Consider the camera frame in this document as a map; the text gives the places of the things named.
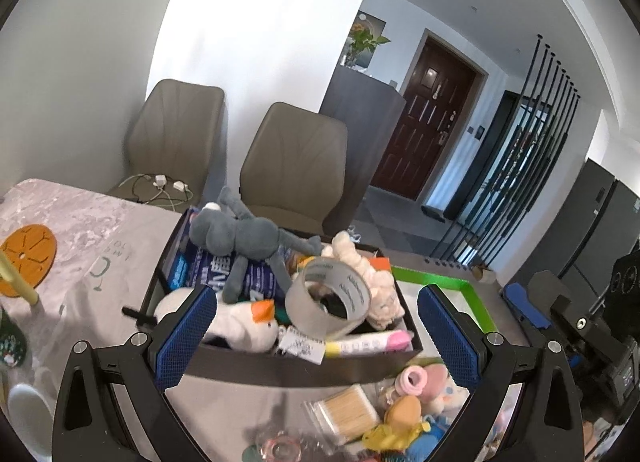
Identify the white cinnamoroll plush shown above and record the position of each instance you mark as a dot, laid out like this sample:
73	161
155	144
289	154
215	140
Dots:
451	398

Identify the yellow plastic toy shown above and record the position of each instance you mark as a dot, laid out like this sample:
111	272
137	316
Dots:
385	438

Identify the clear packing tape roll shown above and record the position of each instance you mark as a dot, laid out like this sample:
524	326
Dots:
327	300

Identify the right grey chair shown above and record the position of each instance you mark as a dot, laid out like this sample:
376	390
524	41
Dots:
294	171

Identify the beige wrinkled dog plush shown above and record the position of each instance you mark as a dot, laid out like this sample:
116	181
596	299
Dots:
385	307

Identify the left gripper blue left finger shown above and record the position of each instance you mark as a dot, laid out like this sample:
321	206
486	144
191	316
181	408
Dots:
183	317

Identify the grey chair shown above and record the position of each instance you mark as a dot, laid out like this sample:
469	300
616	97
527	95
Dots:
170	145
294	171

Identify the orange slice coaster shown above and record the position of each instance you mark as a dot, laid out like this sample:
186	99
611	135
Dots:
39	241

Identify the black storage box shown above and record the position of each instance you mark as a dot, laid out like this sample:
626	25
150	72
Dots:
216	361

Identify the blue tissue pack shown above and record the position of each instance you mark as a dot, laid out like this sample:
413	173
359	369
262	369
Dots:
225	271

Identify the dark wooden door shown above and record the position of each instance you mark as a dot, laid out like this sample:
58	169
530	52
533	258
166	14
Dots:
436	93

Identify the pink tape roll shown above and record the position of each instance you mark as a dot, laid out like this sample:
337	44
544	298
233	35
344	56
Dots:
412	381

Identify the white duck plush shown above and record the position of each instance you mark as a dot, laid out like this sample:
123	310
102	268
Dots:
249	326

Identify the white printed mug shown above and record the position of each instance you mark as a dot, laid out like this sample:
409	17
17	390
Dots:
32	415

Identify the cotton swab pack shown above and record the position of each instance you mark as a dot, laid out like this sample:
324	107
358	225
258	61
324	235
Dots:
343	417

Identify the potted green plant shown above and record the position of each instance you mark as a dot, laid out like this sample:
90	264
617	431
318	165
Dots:
362	43

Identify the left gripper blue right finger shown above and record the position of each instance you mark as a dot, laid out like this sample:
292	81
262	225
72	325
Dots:
458	339

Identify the left grey chair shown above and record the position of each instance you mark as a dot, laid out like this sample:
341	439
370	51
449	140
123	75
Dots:
170	145

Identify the blue plush toy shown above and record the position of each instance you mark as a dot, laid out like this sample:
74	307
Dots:
422	448

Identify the pink white tube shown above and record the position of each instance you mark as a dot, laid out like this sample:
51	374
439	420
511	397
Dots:
369	344

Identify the grey plush toy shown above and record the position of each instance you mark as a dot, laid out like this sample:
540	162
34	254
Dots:
228	227

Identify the orange round plush cushion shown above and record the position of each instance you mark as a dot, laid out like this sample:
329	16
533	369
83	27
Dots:
404	414

